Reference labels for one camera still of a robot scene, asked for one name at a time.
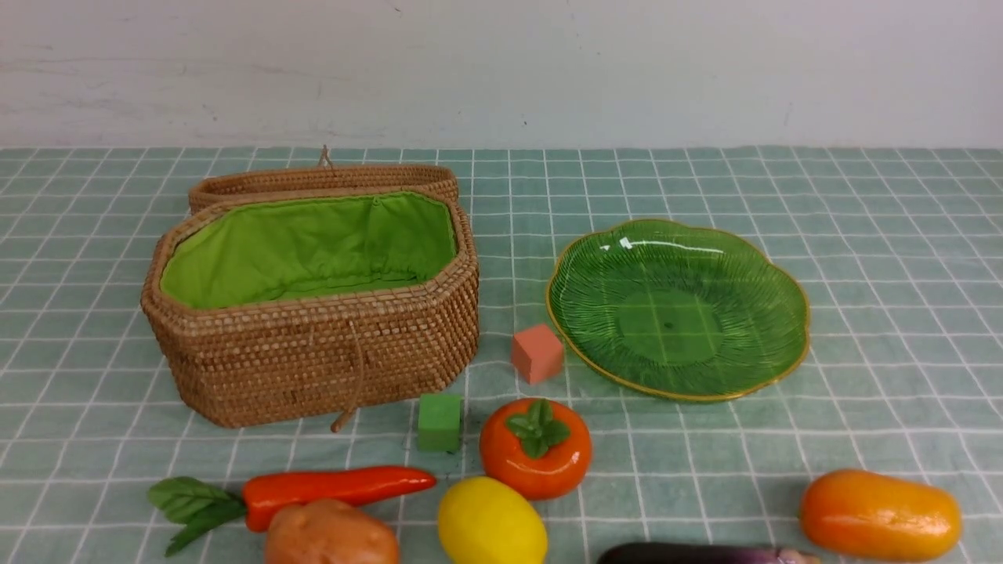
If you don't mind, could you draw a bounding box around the orange foam cube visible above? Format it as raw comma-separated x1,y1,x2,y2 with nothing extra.
511,324,565,385

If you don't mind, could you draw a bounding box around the orange persimmon with green leaves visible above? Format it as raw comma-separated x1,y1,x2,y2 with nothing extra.
479,397,592,501

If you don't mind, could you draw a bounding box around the orange yellow mango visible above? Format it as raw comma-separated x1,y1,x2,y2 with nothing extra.
798,468,964,563

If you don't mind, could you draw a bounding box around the green checkered tablecloth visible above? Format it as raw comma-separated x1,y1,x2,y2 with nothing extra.
1,146,1002,563

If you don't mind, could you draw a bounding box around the woven wicker basket green lining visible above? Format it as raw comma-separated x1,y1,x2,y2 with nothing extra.
140,156,480,431

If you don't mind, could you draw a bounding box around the brown potato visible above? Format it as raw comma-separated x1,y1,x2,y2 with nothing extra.
264,499,400,563

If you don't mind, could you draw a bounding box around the green glass leaf plate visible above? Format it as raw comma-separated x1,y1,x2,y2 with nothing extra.
545,219,812,403

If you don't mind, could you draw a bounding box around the dark purple eggplant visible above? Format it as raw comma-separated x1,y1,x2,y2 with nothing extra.
597,541,821,563

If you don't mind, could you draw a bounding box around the green foam cube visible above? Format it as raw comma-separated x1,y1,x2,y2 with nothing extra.
417,393,463,452

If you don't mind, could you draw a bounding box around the yellow lemon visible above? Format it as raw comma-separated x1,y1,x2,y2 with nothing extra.
437,477,549,563

